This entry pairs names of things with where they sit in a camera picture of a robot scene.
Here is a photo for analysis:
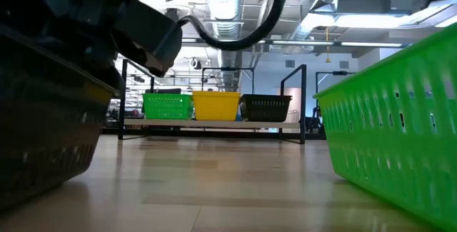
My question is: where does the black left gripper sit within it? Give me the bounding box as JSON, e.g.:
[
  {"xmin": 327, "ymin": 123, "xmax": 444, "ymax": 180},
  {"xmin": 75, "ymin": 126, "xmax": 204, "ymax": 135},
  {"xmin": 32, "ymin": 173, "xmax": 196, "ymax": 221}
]
[{"xmin": 71, "ymin": 0, "xmax": 184, "ymax": 91}]

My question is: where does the green plastic basket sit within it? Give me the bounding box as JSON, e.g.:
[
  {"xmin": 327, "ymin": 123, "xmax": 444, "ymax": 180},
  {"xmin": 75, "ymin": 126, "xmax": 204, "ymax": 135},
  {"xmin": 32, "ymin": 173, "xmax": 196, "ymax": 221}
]
[
  {"xmin": 142, "ymin": 93, "xmax": 194, "ymax": 121},
  {"xmin": 313, "ymin": 23, "xmax": 457, "ymax": 231}
]

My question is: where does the black plastic basket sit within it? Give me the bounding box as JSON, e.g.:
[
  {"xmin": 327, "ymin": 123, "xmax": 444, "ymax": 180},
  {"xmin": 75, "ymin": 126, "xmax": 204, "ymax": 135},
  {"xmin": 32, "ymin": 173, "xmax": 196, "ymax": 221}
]
[
  {"xmin": 0, "ymin": 24, "xmax": 121, "ymax": 211},
  {"xmin": 239, "ymin": 94, "xmax": 293, "ymax": 101},
  {"xmin": 239, "ymin": 94, "xmax": 293, "ymax": 123}
]

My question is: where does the yellow plastic basket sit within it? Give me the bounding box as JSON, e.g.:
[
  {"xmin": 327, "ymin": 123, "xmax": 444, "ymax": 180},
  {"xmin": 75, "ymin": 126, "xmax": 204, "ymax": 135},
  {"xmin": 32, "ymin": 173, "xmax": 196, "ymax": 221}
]
[
  {"xmin": 191, "ymin": 91, "xmax": 241, "ymax": 122},
  {"xmin": 191, "ymin": 91, "xmax": 241, "ymax": 97}
]

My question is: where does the long white light bar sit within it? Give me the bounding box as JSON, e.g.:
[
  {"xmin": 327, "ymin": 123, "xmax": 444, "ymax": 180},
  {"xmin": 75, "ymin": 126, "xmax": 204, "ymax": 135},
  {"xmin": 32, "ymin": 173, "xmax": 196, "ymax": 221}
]
[{"xmin": 181, "ymin": 37, "xmax": 404, "ymax": 48}]

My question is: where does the dark chair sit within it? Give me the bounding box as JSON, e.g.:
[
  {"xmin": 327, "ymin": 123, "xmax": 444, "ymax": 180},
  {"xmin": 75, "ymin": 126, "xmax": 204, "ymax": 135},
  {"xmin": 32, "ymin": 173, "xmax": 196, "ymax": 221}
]
[{"xmin": 307, "ymin": 106, "xmax": 326, "ymax": 135}]

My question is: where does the wooden shelf with black frame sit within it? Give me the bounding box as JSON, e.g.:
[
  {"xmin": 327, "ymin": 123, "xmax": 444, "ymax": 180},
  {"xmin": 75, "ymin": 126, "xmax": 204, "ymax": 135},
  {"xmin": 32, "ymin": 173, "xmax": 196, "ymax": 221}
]
[{"xmin": 117, "ymin": 59, "xmax": 308, "ymax": 145}]

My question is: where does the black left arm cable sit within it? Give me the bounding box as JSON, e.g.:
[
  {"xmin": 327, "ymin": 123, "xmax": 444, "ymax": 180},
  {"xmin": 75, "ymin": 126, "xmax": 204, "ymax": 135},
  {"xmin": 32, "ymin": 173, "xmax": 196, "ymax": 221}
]
[{"xmin": 177, "ymin": 0, "xmax": 290, "ymax": 51}]

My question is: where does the yellow cord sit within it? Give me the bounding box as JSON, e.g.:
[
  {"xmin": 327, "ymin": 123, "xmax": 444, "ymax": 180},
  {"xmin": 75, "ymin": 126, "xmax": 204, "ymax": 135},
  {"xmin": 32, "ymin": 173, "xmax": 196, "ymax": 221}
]
[{"xmin": 323, "ymin": 26, "xmax": 331, "ymax": 64}]

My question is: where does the grey rectangular air duct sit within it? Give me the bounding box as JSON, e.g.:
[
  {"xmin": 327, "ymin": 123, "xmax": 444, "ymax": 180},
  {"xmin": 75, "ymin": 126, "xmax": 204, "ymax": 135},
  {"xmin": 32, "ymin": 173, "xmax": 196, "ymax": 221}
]
[{"xmin": 335, "ymin": 0, "xmax": 393, "ymax": 15}]

